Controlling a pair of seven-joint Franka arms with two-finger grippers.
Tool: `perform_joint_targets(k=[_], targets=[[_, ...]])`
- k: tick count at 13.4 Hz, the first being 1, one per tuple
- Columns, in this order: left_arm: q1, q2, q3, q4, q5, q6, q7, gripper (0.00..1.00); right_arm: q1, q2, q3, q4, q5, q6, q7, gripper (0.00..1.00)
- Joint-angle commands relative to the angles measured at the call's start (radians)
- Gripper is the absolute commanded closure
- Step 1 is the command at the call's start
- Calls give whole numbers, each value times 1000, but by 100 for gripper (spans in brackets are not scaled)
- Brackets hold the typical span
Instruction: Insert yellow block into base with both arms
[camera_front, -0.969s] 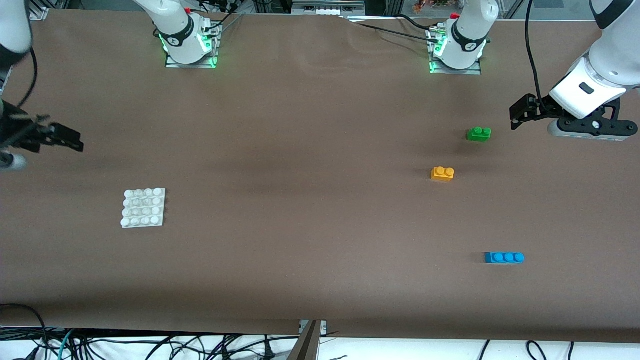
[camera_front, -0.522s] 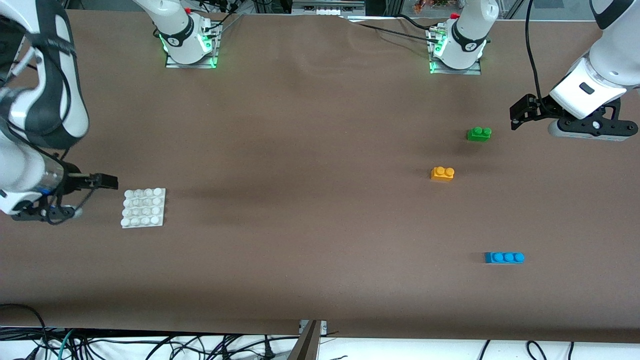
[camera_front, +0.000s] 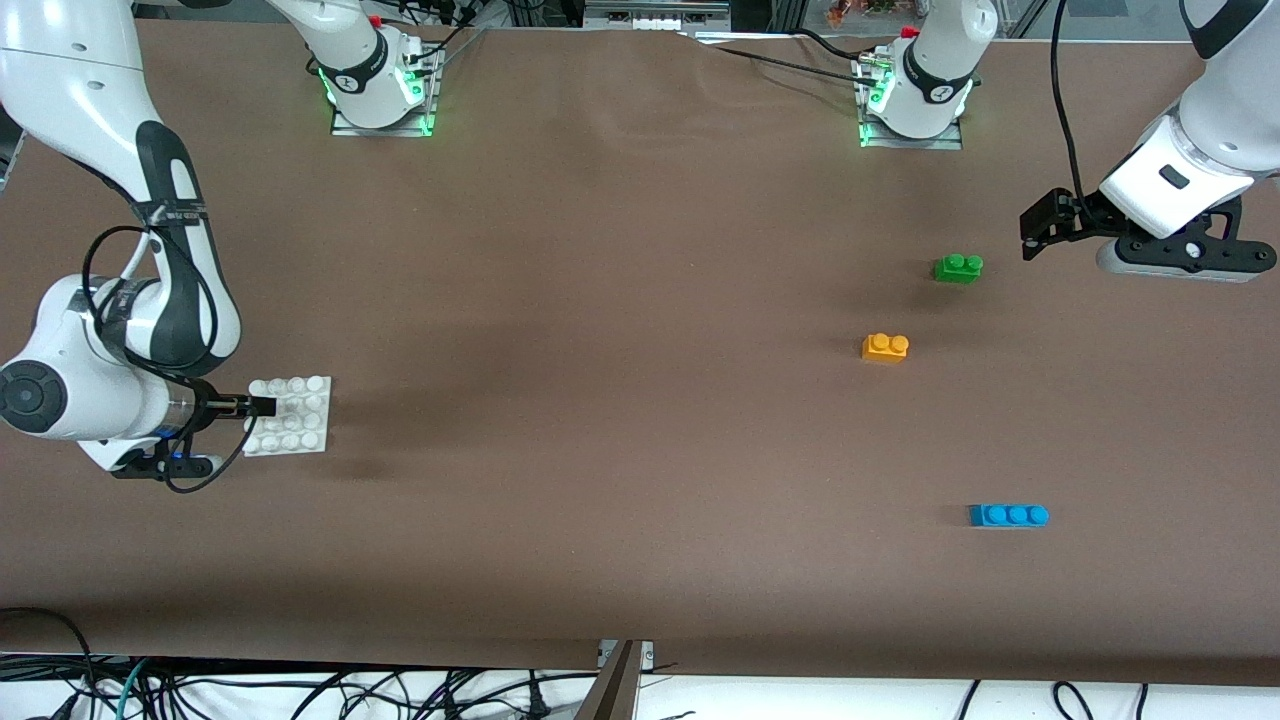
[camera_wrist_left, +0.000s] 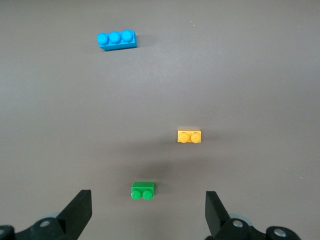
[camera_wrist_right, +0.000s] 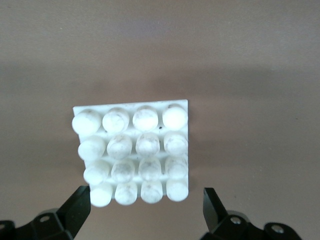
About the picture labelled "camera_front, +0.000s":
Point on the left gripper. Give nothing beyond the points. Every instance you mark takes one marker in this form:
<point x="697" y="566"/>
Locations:
<point x="1083" y="213"/>

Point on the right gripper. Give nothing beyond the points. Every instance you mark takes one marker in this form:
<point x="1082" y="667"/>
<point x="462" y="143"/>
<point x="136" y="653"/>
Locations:
<point x="212" y="405"/>

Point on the white studded base plate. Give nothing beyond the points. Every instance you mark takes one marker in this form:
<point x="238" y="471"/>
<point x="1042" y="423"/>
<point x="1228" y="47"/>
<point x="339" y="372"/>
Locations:
<point x="295" y="415"/>

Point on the yellow two-stud block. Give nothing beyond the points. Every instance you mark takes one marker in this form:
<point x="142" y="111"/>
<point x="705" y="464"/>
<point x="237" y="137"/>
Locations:
<point x="884" y="348"/>

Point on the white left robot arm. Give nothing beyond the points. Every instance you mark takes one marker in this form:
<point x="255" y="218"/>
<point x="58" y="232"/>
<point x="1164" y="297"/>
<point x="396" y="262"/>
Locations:
<point x="1225" y="105"/>

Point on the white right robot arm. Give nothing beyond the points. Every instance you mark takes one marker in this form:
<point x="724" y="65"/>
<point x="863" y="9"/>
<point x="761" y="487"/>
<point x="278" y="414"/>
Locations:
<point x="80" y="90"/>

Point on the green two-stud block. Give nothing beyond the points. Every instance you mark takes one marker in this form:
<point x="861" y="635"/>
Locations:
<point x="957" y="269"/>

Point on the blue three-stud block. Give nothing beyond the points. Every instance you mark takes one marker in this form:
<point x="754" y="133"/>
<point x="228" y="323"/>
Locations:
<point x="1008" y="516"/>

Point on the orange background object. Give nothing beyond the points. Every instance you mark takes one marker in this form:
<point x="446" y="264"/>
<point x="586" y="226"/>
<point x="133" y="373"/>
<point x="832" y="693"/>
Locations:
<point x="850" y="12"/>

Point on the brown table cover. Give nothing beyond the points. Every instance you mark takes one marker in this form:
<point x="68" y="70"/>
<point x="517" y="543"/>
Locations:
<point x="600" y="550"/>

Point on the white power strip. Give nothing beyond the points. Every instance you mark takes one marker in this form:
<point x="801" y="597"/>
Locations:
<point x="650" y="22"/>

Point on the dark camera stand post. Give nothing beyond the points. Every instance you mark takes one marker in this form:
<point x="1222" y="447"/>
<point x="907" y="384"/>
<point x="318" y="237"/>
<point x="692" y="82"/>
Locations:
<point x="615" y="695"/>

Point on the silver corner bracket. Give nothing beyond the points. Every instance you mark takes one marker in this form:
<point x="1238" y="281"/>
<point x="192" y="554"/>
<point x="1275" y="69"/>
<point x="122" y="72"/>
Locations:
<point x="648" y="655"/>

